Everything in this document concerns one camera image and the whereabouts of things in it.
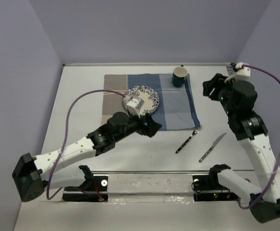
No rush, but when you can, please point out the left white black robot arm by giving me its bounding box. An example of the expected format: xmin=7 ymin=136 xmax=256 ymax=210
xmin=12 ymin=112 xmax=162 ymax=202

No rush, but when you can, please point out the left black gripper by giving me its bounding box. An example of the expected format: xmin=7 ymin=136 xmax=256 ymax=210
xmin=112 ymin=108 xmax=160 ymax=142

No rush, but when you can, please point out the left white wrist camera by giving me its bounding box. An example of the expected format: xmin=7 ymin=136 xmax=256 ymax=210
xmin=124 ymin=96 xmax=144 ymax=118

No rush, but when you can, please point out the dark green white mug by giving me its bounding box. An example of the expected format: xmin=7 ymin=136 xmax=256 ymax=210
xmin=172 ymin=65 xmax=188 ymax=88

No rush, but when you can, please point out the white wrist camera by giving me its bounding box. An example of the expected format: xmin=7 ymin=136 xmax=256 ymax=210
xmin=124 ymin=96 xmax=144 ymax=118
xmin=224 ymin=62 xmax=251 ymax=83

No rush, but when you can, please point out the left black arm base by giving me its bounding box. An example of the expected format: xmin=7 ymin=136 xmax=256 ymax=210
xmin=62 ymin=165 xmax=108 ymax=203

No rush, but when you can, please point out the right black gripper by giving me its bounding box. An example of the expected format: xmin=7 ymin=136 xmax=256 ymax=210
xmin=202 ymin=71 xmax=238 ymax=116

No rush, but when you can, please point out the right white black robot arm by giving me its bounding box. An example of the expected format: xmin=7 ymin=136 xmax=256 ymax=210
xmin=203 ymin=73 xmax=280 ymax=223

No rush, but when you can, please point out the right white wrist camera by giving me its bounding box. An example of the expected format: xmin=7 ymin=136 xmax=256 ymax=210
xmin=224 ymin=62 xmax=251 ymax=83

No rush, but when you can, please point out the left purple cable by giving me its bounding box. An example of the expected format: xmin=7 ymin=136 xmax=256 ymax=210
xmin=46 ymin=89 xmax=128 ymax=200

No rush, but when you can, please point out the blue floral white plate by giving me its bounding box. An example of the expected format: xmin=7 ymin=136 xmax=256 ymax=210
xmin=125 ymin=85 xmax=160 ymax=115

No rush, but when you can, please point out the blue beige checked cloth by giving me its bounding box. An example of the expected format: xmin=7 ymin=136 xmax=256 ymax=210
xmin=104 ymin=74 xmax=200 ymax=131

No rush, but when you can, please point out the aluminium table rail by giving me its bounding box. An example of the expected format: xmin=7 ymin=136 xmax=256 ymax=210
xmin=226 ymin=63 xmax=238 ymax=97

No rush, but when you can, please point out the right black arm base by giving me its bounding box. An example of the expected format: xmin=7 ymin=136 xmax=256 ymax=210
xmin=191 ymin=164 xmax=238 ymax=202

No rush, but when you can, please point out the silver fork black handle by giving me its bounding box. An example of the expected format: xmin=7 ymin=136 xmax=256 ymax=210
xmin=175 ymin=125 xmax=203 ymax=154

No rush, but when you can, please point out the silver knife black handle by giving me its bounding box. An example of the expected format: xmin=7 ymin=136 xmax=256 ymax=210
xmin=199 ymin=133 xmax=226 ymax=163

